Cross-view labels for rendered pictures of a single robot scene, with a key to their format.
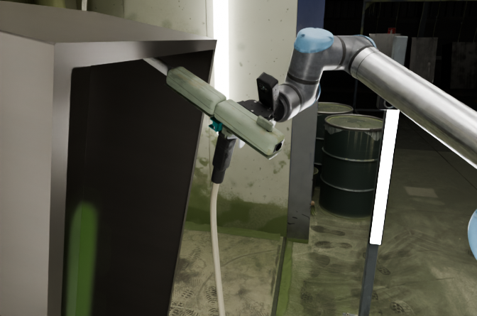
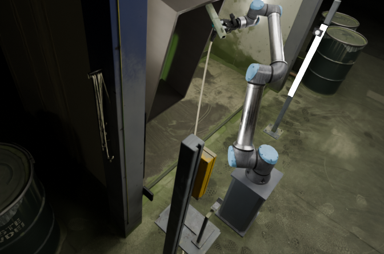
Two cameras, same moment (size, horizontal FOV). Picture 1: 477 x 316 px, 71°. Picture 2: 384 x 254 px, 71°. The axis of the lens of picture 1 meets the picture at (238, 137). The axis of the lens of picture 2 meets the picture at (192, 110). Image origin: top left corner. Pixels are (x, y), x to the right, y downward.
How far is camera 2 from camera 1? 144 cm
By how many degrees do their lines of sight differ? 30
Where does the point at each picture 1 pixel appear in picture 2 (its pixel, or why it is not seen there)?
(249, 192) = (257, 55)
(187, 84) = (209, 10)
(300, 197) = not seen: hidden behind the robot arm
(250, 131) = (218, 30)
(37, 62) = (174, 13)
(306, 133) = (299, 33)
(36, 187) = (169, 31)
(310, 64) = (252, 13)
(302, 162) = (290, 49)
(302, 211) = not seen: hidden behind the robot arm
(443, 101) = (275, 39)
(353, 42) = (271, 8)
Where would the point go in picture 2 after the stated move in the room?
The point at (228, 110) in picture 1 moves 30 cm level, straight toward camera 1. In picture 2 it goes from (215, 22) to (199, 37)
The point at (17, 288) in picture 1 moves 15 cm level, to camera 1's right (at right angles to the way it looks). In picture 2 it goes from (162, 46) to (180, 53)
